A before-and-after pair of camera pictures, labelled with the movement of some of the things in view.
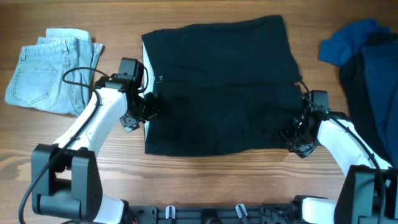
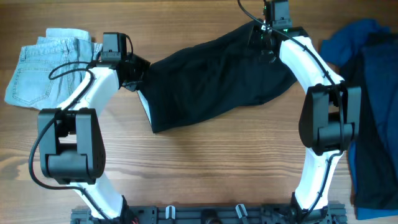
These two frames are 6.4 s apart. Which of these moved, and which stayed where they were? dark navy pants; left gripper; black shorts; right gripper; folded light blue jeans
Moved: left gripper; right gripper; black shorts
Stayed: dark navy pants; folded light blue jeans
